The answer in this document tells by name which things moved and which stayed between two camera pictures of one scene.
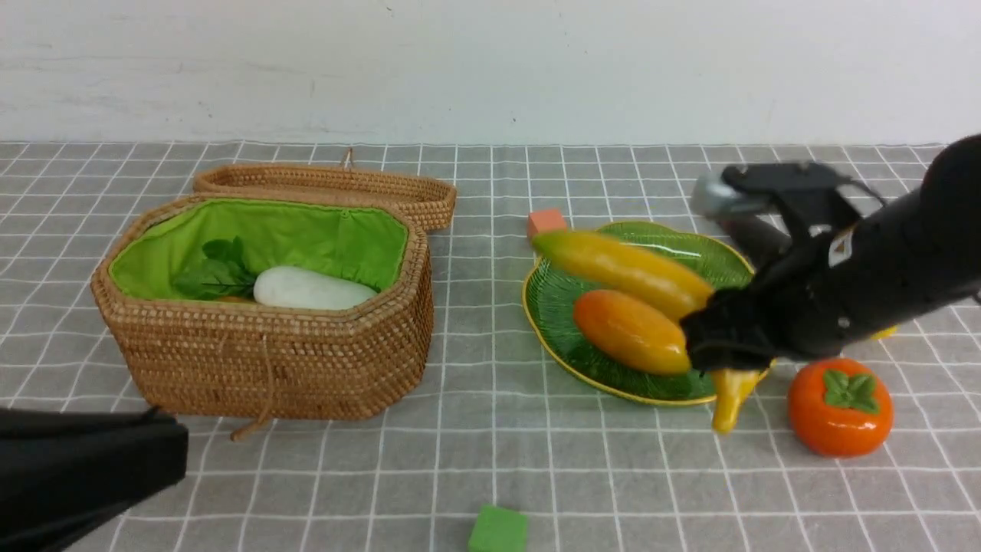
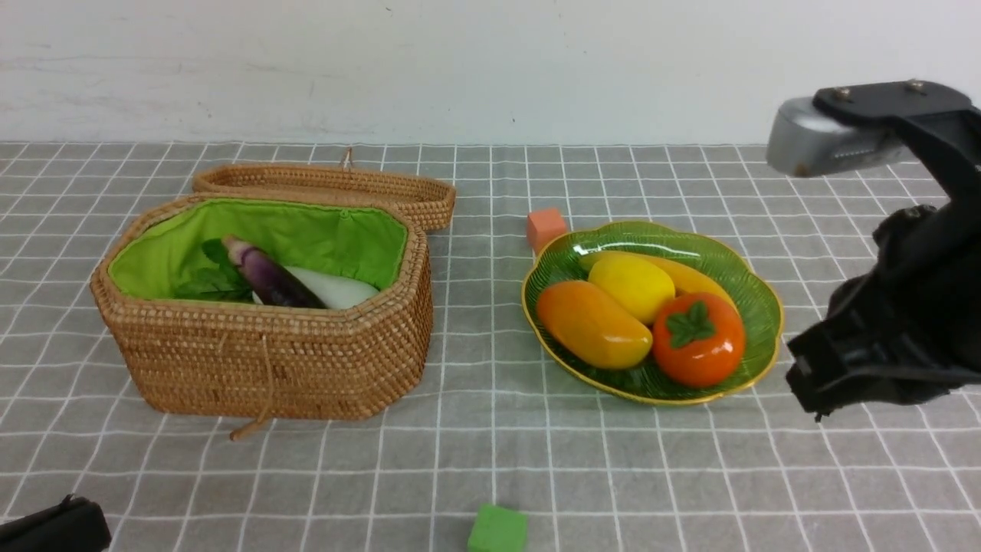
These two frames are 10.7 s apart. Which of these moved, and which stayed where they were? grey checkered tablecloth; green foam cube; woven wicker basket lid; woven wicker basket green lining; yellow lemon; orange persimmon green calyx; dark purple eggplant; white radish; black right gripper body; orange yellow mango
Moved: dark purple eggplant; orange persimmon green calyx; black right gripper body; yellow lemon; orange yellow mango
Stayed: white radish; woven wicker basket lid; woven wicker basket green lining; green foam cube; grey checkered tablecloth
